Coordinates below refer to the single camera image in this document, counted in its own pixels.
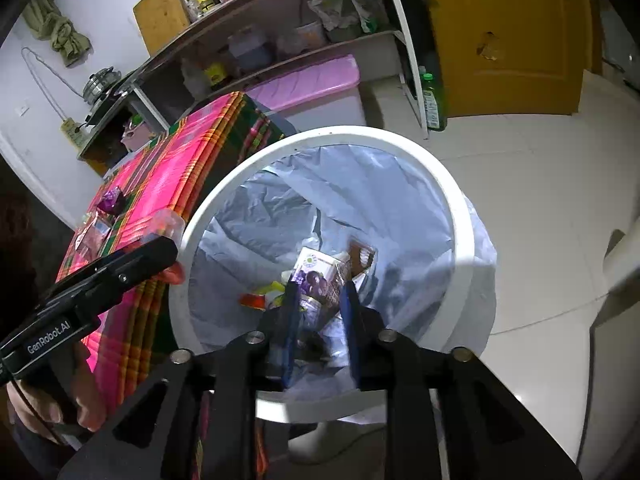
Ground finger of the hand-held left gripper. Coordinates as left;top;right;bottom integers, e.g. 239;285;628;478
47;235;180;323

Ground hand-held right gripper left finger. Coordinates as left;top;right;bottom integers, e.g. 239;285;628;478
57;280;303;480

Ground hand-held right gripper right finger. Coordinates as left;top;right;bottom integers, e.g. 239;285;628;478
340;280;583;480

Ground purple milk carton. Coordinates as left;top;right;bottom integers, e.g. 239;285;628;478
290;247;352;322

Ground brown snack packet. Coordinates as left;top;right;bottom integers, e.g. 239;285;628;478
347;240;379;279

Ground grey plastic bin liner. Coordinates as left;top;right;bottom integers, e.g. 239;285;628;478
190;142;498;421

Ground white-rimmed woven trash bin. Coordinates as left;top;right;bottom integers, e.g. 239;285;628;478
167;125;498;428

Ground person's left hand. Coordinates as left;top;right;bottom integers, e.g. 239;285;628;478
7;344;108;433

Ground purple wrapper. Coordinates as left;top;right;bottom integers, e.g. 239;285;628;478
97;186;125;215

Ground pink plaid tablecloth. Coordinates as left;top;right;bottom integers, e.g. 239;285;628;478
55;91;286;480

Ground wooden side counter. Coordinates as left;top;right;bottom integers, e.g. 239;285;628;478
77;94;171;177

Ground pink plastic basket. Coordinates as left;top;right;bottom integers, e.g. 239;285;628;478
122;115;157;152

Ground yellow power strip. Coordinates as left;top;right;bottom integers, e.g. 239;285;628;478
61;119;87;151

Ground black induction cooker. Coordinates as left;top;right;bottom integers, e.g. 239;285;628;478
85;80;146;126

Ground steel steamer pot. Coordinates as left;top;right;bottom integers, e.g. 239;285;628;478
81;65;123;106

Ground green hanging cloth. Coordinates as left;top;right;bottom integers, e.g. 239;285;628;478
22;0;93;67

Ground green glass bottle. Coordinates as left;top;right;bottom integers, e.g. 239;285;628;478
420;72;448;132

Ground dark liquid jug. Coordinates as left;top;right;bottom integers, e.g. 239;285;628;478
227;27;273;72

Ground bamboo cutting board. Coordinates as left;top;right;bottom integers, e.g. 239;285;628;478
132;0;193;56

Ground pink lidded storage box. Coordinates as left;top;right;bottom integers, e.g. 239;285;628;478
245;55;366;137

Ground white shelf unit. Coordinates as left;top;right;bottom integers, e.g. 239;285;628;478
135;0;433;141

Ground crumpled plastic bags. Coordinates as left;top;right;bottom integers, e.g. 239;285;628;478
307;0;381;43

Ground yellow wooden door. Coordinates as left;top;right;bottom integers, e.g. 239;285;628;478
410;0;608;118

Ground black wall cable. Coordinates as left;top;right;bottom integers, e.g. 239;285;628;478
21;46;88;126

